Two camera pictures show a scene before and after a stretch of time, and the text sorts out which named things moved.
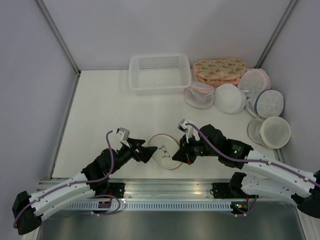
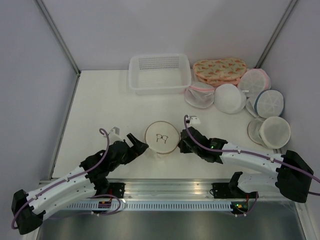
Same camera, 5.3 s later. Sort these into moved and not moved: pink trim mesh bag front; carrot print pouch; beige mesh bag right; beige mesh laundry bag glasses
Moved: beige mesh laundry bag glasses
Not moved: pink trim mesh bag front; beige mesh bag right; carrot print pouch
